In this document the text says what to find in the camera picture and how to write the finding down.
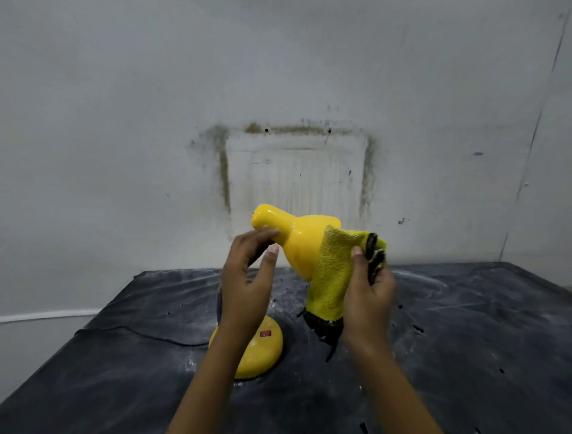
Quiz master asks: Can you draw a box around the person's left hand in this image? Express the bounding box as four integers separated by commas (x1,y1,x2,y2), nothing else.
220,225,281,334

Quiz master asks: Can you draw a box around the person's right hand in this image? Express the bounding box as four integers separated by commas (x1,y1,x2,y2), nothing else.
341,246,397,349

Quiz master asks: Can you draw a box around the yellow and black cleaning cloth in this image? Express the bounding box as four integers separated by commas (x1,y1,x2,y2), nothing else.
298,225,388,363

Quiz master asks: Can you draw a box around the yellow table lamp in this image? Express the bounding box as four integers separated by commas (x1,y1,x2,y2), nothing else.
209,203,343,381

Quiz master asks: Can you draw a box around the person's right forearm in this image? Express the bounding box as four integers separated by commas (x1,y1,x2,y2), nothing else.
347,339,444,434

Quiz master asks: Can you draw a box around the person's left forearm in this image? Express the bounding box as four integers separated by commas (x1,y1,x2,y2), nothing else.
166,323,252,434

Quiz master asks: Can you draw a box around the black table cover sheet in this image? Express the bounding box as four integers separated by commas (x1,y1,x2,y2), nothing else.
0,262,572,434

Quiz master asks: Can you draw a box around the black lamp power cord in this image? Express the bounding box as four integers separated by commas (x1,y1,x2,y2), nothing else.
74,325,211,348

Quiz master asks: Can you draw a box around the white wall cable strip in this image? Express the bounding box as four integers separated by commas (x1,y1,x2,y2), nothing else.
0,308,102,324

